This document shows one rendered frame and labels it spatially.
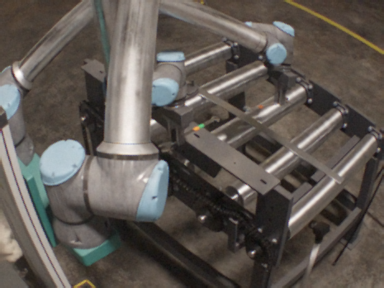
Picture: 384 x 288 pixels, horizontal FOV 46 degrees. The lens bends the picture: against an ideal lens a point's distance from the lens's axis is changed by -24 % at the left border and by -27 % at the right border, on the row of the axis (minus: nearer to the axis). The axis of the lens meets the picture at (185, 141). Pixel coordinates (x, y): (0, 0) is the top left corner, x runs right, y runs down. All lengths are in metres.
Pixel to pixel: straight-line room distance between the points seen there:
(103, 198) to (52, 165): 0.16
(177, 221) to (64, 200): 2.06
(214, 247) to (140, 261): 0.44
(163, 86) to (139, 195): 0.51
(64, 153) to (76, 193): 0.11
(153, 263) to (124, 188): 1.87
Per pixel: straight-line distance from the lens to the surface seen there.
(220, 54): 3.11
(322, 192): 2.21
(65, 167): 1.31
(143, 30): 1.30
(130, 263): 3.14
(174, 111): 1.91
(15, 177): 1.39
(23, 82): 1.83
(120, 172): 1.28
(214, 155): 1.96
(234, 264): 3.09
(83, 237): 1.45
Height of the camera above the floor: 2.43
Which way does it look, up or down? 38 degrees down
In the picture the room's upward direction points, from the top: 4 degrees counter-clockwise
